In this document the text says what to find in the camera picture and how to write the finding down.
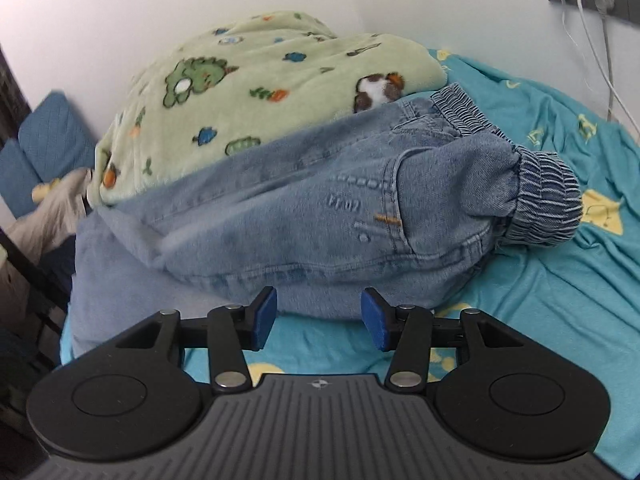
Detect blue denim jeans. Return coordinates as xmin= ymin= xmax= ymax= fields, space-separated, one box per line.
xmin=70 ymin=84 xmax=582 ymax=356

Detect teal smiley bed sheet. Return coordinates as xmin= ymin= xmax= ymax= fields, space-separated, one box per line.
xmin=61 ymin=56 xmax=639 ymax=478

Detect beige cloth pile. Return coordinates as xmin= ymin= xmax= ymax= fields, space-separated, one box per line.
xmin=6 ymin=168 xmax=92 ymax=264

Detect green cartoon fleece blanket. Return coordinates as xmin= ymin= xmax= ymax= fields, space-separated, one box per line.
xmin=88 ymin=11 xmax=447 ymax=206

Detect blue quilted cushion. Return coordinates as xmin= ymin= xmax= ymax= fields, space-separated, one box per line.
xmin=0 ymin=91 xmax=96 ymax=218

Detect white charger cable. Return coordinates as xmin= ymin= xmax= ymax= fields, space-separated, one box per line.
xmin=560 ymin=0 xmax=640 ymax=141

